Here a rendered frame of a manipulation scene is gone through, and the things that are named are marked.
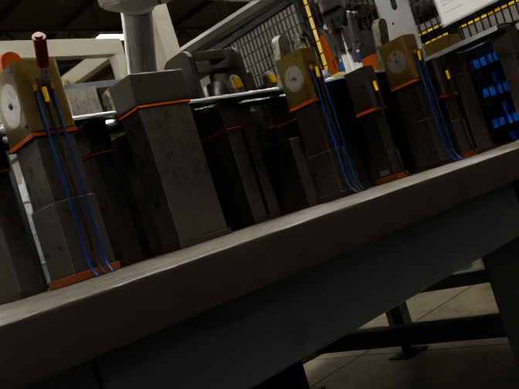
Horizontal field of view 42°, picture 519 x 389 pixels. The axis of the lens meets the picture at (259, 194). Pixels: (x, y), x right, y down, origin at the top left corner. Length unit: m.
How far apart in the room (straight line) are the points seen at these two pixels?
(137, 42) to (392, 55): 0.87
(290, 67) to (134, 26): 0.82
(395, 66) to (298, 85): 0.35
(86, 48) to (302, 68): 7.51
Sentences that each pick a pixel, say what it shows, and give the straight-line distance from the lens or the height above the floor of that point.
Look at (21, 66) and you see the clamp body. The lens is 1.15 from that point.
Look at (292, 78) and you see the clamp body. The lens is 1.55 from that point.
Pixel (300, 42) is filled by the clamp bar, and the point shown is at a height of 1.18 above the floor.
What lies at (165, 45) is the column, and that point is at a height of 3.45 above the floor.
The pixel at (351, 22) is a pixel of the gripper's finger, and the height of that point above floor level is 1.16.
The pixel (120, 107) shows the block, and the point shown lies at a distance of 1.30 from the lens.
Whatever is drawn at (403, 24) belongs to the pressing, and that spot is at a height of 1.15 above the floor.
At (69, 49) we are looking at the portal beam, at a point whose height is 3.37.
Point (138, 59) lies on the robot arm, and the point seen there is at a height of 1.32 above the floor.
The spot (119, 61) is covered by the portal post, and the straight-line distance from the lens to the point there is 9.13.
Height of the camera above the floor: 0.72
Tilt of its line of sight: 2 degrees up
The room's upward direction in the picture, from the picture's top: 17 degrees counter-clockwise
